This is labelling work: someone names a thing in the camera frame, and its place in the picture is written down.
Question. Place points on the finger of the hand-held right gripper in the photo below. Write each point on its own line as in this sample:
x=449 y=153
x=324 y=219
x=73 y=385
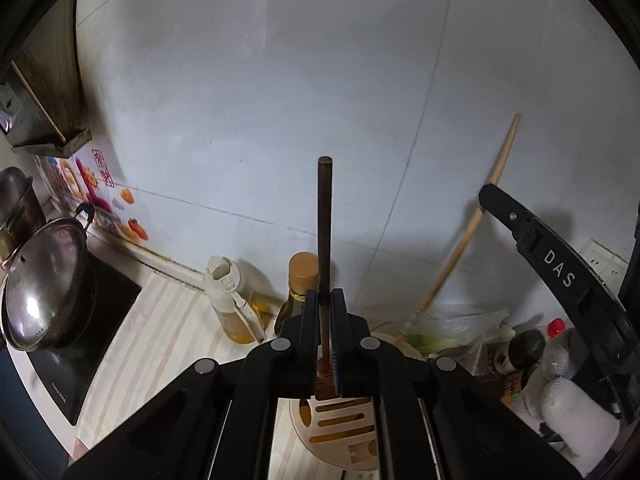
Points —
x=505 y=210

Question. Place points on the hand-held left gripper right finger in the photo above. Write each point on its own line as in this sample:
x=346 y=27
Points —
x=338 y=350

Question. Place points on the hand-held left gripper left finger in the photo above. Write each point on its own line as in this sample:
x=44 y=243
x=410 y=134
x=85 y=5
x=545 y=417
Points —
x=312 y=340

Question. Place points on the cream utensil holder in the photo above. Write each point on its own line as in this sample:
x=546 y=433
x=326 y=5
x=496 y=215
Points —
x=345 y=435

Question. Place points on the dark brown chopstick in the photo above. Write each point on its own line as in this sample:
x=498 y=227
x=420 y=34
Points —
x=325 y=220

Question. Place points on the person's right hand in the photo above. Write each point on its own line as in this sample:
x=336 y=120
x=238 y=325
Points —
x=570 y=410

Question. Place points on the red cap sauce bottle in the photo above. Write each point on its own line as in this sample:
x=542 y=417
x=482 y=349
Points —
x=555 y=329

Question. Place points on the dark sauce bottle brown cap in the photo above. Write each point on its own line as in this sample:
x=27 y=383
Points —
x=301 y=275

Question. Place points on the black cap sauce bottle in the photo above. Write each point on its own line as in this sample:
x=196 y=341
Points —
x=527 y=347

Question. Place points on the oil dispenser bottle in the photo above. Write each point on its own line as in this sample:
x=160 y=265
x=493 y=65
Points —
x=232 y=300

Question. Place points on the white plastic bag with greens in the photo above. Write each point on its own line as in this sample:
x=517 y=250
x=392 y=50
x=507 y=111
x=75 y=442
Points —
x=450 y=325

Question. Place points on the striped counter mat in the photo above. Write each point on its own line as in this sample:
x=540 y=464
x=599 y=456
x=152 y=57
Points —
x=165 y=320

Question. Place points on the black induction cooktop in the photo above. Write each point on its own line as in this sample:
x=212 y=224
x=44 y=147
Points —
x=100 y=310

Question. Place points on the steel wok with lid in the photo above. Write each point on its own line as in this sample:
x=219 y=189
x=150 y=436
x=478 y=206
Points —
x=45 y=285

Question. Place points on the blue kitchen cabinet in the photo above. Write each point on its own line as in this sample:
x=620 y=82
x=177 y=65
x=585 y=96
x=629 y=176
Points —
x=20 y=410

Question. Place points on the steel steamer pot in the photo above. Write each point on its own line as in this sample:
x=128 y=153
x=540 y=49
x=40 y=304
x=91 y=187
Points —
x=15 y=200

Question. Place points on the black range hood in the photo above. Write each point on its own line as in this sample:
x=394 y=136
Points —
x=45 y=85

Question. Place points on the white wall socket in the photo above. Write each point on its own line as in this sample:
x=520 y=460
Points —
x=602 y=262

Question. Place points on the colourful wall stickers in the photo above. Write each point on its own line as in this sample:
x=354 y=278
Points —
x=100 y=195

